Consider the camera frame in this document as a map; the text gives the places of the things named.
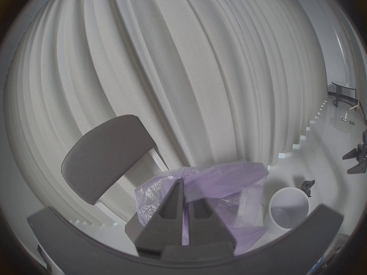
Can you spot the grey chair white frame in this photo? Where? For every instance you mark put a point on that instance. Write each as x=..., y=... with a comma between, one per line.
x=100, y=159

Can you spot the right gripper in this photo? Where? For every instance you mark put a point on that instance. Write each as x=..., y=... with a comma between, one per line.
x=364, y=155

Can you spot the crumpled black plastic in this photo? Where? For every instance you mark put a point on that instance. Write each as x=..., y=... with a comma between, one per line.
x=307, y=185

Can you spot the purple plastic bag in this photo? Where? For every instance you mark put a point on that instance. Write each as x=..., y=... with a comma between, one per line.
x=229, y=182

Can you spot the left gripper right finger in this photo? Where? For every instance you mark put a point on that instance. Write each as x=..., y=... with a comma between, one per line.
x=209, y=233

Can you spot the wooden coat stand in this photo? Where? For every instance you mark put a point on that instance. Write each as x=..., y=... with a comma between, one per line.
x=357, y=90

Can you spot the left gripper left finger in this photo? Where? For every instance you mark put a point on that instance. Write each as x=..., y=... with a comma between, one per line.
x=152, y=233

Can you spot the small black table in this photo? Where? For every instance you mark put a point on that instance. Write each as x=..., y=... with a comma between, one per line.
x=344, y=84

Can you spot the white trash bin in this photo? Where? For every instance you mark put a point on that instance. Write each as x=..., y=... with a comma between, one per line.
x=298, y=199

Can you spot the white curtain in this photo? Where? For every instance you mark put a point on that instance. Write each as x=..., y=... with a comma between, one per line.
x=71, y=67
x=243, y=67

